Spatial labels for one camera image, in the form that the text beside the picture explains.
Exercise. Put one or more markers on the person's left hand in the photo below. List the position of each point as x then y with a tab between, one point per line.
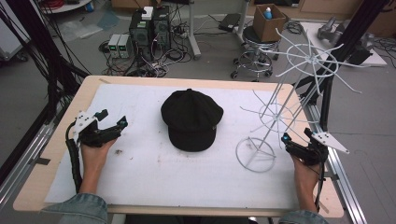
93	157

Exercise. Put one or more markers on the blue bottle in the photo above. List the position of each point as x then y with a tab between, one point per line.
267	13

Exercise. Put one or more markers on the black power adapter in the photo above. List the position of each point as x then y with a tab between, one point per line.
229	21

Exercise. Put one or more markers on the person's right hand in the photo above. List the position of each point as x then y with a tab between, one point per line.
306	174

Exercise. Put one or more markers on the round white table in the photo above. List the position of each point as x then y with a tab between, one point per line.
67	6

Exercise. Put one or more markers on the person's denim sleeve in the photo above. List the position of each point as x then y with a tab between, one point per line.
303	218
81	210

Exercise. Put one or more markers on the black round stool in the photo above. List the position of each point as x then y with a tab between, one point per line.
253	57

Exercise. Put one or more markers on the white foam mat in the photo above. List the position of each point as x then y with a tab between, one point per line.
149	174

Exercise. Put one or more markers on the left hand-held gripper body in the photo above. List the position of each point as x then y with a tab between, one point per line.
93	135

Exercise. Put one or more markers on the person's left denim sleeve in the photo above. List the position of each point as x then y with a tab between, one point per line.
81	210

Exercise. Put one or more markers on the grey tape strip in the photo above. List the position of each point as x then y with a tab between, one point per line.
39	161

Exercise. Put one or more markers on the black computer tower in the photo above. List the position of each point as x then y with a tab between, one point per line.
162	28
140	34

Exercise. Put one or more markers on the black cap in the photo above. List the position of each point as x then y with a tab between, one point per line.
191	119

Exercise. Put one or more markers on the cardboard box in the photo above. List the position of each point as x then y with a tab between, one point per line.
267	29

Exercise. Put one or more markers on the person's right denim sleeve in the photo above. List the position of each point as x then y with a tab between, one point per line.
303	218

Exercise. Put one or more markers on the grey power supply unit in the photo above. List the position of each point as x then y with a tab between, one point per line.
125	46
113	45

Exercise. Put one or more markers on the white box device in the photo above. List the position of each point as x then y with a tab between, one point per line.
148	13

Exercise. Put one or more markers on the grey desk leg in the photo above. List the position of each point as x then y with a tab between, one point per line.
193	34

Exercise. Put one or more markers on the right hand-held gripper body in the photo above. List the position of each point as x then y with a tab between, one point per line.
311	154

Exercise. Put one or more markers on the grey equipment case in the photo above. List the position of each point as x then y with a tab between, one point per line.
11	37

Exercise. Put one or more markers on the white board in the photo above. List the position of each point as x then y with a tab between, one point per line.
378	59

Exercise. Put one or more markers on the aluminium rail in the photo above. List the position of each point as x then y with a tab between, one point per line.
21	165
341	183

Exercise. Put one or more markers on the grey robot part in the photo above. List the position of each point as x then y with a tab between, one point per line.
330	31

